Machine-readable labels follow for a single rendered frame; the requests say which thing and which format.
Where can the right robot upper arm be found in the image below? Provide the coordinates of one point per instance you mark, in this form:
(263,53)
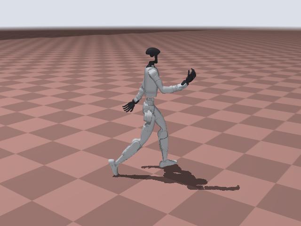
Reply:
(154,75)

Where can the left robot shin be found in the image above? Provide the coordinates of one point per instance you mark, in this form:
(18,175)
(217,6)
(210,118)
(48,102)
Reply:
(163,145)

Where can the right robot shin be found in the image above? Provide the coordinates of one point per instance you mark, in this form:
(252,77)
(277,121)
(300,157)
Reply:
(128,152)

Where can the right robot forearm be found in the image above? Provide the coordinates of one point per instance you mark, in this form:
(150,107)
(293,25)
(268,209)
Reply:
(174,88)

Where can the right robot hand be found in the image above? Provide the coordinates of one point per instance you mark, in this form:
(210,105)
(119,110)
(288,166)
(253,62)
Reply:
(190,77)

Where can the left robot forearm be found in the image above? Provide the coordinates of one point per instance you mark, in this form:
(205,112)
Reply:
(140,94)

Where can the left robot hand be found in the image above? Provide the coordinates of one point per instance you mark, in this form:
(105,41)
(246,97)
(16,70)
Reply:
(130,105)

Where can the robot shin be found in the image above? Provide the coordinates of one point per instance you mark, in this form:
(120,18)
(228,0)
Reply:
(128,152)
(163,145)

